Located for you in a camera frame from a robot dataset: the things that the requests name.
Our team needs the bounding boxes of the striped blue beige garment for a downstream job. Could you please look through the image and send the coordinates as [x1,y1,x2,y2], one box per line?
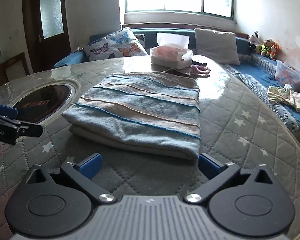
[62,72,201,160]

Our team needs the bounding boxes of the crumpled light clothes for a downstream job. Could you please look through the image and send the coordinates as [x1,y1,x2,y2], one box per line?
[267,84,300,113]

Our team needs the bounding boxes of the round induction cooktop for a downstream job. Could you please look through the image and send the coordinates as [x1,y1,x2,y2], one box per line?
[8,79,81,125]

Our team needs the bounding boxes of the blue sofa bench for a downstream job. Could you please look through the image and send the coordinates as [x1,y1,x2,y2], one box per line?
[53,28,300,142]

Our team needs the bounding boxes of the dark wooden door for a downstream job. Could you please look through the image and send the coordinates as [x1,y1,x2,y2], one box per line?
[22,0,71,73]

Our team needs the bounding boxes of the clear plastic box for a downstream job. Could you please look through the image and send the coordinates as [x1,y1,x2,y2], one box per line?
[275,60,300,90]

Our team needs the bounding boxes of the dark wooden shelf cabinet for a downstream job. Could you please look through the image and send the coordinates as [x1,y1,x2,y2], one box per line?
[0,3,31,95]

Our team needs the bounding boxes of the grey plain pillow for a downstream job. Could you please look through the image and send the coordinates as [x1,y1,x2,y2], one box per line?
[194,28,240,66]

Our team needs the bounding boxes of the pink small toy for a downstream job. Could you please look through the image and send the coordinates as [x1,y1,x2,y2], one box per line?
[190,61,211,75]

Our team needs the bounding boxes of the plush toys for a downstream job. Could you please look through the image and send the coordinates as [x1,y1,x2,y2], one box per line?
[249,31,280,60]

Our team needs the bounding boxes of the butterfly print pillow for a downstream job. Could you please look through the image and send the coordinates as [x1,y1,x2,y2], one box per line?
[84,27,148,61]

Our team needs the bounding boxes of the tissue box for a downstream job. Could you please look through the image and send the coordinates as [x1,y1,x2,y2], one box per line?
[150,33,193,70]

